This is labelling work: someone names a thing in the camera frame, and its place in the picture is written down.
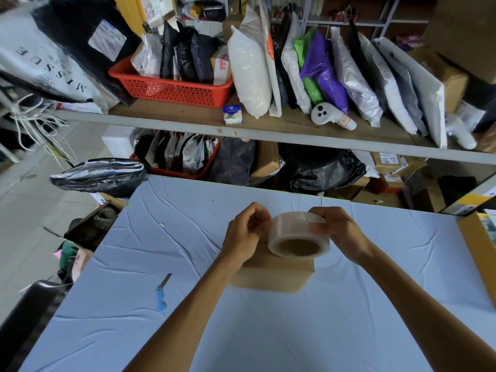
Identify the person's left hand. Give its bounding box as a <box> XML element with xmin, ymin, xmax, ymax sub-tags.
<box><xmin>221</xmin><ymin>202</ymin><xmax>273</xmax><ymax>268</ymax></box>

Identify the person's right hand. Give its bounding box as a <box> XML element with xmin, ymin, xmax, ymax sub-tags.
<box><xmin>308</xmin><ymin>206</ymin><xmax>373</xmax><ymax>265</ymax></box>

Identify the clear packing tape roll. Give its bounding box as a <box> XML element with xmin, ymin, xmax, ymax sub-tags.
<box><xmin>267</xmin><ymin>212</ymin><xmax>331</xmax><ymax>259</ymax></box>

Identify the person's left forearm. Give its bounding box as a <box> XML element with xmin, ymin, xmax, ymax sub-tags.
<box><xmin>124</xmin><ymin>250</ymin><xmax>250</xmax><ymax>372</ymax></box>

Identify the person's right forearm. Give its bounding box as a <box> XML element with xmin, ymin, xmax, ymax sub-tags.
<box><xmin>356</xmin><ymin>243</ymin><xmax>496</xmax><ymax>372</ymax></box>

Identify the small brown cardboard box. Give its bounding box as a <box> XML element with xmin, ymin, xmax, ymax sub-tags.
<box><xmin>228</xmin><ymin>239</ymin><xmax>315</xmax><ymax>294</ymax></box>

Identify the black garbage bag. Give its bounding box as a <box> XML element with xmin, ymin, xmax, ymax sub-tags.
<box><xmin>278</xmin><ymin>142</ymin><xmax>367</xmax><ymax>196</ymax></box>

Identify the brown flat cardboard box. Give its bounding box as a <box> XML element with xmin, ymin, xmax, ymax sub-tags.
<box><xmin>250</xmin><ymin>140</ymin><xmax>284</xmax><ymax>187</ymax></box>

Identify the dark patterned parcel bag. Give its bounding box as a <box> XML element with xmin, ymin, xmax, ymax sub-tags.
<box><xmin>209</xmin><ymin>137</ymin><xmax>257</xmax><ymax>187</ymax></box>

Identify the light blue tablecloth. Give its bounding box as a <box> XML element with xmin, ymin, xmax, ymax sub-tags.
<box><xmin>19</xmin><ymin>174</ymin><xmax>496</xmax><ymax>372</ymax></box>

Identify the labelled brown cardboard box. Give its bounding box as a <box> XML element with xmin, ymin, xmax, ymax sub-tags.
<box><xmin>370</xmin><ymin>151</ymin><xmax>428</xmax><ymax>175</ymax></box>

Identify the red plastic basket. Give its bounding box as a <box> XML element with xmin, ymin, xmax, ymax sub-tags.
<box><xmin>129</xmin><ymin>131</ymin><xmax>221</xmax><ymax>181</ymax></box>
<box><xmin>108</xmin><ymin>56</ymin><xmax>234</xmax><ymax>109</ymax></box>

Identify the row of mixed parcel bags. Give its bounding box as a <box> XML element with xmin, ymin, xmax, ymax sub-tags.
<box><xmin>134</xmin><ymin>130</ymin><xmax>218</xmax><ymax>174</ymax></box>

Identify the white handheld scanner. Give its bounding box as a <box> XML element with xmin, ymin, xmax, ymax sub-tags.
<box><xmin>310</xmin><ymin>102</ymin><xmax>357</xmax><ymax>131</ymax></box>
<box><xmin>445</xmin><ymin>113</ymin><xmax>478</xmax><ymax>151</ymax></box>

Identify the small blue tissue box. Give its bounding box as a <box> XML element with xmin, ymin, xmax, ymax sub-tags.
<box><xmin>222</xmin><ymin>104</ymin><xmax>243</xmax><ymax>125</ymax></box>

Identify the blue utility knife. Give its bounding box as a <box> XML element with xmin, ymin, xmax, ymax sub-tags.
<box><xmin>156</xmin><ymin>273</ymin><xmax>173</xmax><ymax>313</ymax></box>

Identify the green parcel bag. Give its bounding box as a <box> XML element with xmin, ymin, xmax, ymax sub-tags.
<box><xmin>293</xmin><ymin>26</ymin><xmax>324</xmax><ymax>106</ymax></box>

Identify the grey glossy parcel bag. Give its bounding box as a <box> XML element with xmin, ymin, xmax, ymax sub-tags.
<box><xmin>330</xmin><ymin>26</ymin><xmax>384</xmax><ymax>128</ymax></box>

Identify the grey white parcel bag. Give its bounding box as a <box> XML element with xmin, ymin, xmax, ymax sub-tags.
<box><xmin>357</xmin><ymin>33</ymin><xmax>420</xmax><ymax>136</ymax></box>

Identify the white bubble parcel bag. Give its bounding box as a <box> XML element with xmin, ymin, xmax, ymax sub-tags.
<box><xmin>281</xmin><ymin>12</ymin><xmax>313</xmax><ymax>115</ymax></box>

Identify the purple parcel bag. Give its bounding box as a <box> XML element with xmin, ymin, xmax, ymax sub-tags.
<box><xmin>299</xmin><ymin>29</ymin><xmax>350</xmax><ymax>115</ymax></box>

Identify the yellow cardboard box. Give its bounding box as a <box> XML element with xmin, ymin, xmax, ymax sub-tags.
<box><xmin>456</xmin><ymin>210</ymin><xmax>496</xmax><ymax>308</ymax></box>

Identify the puffy white parcel bag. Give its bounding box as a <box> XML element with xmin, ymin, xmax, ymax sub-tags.
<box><xmin>227</xmin><ymin>5</ymin><xmax>273</xmax><ymax>120</ymax></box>

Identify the thin flat white parcel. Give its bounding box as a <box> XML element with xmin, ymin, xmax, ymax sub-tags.
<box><xmin>258</xmin><ymin>0</ymin><xmax>283</xmax><ymax>117</ymax></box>

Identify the open cardboard box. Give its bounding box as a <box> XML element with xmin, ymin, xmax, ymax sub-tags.
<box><xmin>63</xmin><ymin>193</ymin><xmax>128</xmax><ymax>253</ymax></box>

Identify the white foam box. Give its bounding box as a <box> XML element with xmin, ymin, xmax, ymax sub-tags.
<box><xmin>101</xmin><ymin>125</ymin><xmax>136</xmax><ymax>159</ymax></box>

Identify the silver black parcel bag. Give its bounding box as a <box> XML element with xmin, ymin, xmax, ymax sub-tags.
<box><xmin>49</xmin><ymin>157</ymin><xmax>149</xmax><ymax>198</ymax></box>

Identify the small red label carton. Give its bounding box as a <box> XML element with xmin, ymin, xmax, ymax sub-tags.
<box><xmin>210</xmin><ymin>45</ymin><xmax>233</xmax><ymax>86</ymax></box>

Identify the large flat white parcel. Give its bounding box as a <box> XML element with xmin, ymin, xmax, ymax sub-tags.
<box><xmin>373</xmin><ymin>36</ymin><xmax>447</xmax><ymax>149</ymax></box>

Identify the slim black parcel bag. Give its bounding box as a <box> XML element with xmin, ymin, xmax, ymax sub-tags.
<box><xmin>272</xmin><ymin>7</ymin><xmax>298</xmax><ymax>110</ymax></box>

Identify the black parcel bags bundle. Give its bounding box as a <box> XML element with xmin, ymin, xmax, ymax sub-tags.
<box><xmin>160</xmin><ymin>21</ymin><xmax>218</xmax><ymax>84</ymax></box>

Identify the brown carton with label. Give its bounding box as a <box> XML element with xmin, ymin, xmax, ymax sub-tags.
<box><xmin>407</xmin><ymin>45</ymin><xmax>470</xmax><ymax>114</ymax></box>

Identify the grey background rack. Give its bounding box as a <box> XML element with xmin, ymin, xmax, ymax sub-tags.
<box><xmin>300</xmin><ymin>0</ymin><xmax>431</xmax><ymax>40</ymax></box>

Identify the large brown cardboard carton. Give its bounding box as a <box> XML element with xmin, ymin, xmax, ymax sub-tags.
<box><xmin>422</xmin><ymin>0</ymin><xmax>496</xmax><ymax>85</ymax></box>

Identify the black chair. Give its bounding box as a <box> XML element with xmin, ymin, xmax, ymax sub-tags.
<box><xmin>0</xmin><ymin>280</ymin><xmax>73</xmax><ymax>372</ymax></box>

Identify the white printed tote bag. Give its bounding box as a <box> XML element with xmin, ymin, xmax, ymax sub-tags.
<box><xmin>0</xmin><ymin>7</ymin><xmax>121</xmax><ymax>114</ymax></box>

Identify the large black labelled parcel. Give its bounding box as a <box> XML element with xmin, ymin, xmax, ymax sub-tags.
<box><xmin>32</xmin><ymin>0</ymin><xmax>143</xmax><ymax>106</ymax></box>

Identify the white cords bundle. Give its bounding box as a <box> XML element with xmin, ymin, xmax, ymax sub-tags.
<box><xmin>9</xmin><ymin>93</ymin><xmax>80</xmax><ymax>172</ymax></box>

